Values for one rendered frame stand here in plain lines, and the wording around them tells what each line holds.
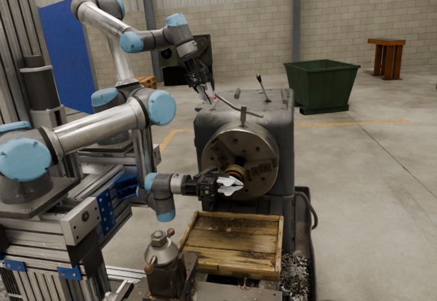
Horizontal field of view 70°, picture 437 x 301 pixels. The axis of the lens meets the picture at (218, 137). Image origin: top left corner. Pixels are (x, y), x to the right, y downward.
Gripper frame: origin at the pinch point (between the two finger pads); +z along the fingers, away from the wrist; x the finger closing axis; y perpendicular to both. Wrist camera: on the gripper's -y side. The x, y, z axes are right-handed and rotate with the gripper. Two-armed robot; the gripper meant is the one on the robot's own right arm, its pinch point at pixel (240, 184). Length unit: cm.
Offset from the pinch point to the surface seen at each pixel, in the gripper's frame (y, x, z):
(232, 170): -3.3, 3.6, -3.3
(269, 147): -15.2, 8.4, 9.1
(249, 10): -1000, 104, -151
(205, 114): -33.9, 16.7, -21.3
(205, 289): 37.6, -11.2, -2.7
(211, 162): -14.7, 1.5, -14.8
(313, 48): -1030, -33, 54
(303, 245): -39, -54, 22
